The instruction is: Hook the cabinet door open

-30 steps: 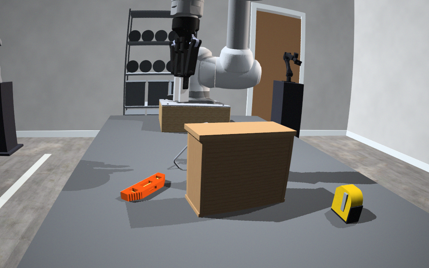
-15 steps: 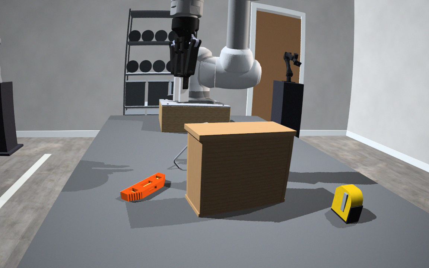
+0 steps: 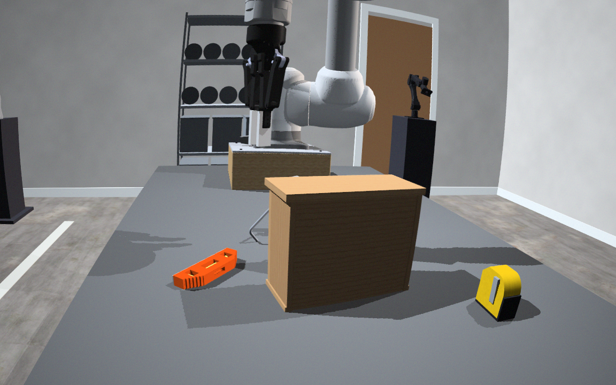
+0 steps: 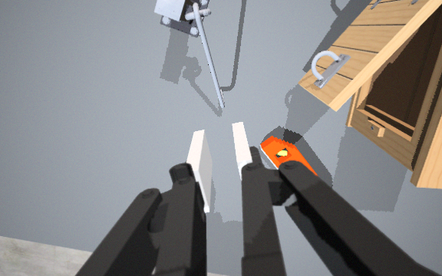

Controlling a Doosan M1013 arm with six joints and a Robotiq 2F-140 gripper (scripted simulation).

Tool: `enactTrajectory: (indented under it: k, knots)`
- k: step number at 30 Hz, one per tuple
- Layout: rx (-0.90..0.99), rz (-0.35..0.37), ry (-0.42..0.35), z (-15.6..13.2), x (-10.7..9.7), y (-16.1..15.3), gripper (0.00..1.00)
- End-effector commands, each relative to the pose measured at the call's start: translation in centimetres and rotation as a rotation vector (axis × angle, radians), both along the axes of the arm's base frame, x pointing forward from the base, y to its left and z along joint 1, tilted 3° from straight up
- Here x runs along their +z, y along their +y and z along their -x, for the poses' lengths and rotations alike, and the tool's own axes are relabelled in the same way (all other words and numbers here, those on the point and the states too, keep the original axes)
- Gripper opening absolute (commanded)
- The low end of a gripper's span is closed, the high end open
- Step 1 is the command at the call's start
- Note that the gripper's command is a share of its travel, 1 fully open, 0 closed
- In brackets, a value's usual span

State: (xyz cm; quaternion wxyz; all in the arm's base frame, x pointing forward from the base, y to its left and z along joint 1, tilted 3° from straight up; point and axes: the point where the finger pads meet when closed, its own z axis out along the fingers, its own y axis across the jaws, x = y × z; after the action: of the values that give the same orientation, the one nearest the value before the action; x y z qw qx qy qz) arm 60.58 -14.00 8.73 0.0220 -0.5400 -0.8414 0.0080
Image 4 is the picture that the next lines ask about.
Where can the brown wooden cabinet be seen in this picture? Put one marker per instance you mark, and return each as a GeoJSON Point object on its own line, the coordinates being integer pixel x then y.
{"type": "Point", "coordinates": [383, 52]}

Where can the orange spirit level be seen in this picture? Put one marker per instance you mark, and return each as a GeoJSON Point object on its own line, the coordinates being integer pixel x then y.
{"type": "Point", "coordinates": [273, 147]}

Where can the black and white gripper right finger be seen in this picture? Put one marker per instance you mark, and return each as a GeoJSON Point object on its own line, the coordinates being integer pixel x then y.
{"type": "Point", "coordinates": [346, 242]}

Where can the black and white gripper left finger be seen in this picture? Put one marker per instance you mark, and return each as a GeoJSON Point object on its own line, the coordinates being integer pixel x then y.
{"type": "Point", "coordinates": [142, 239]}

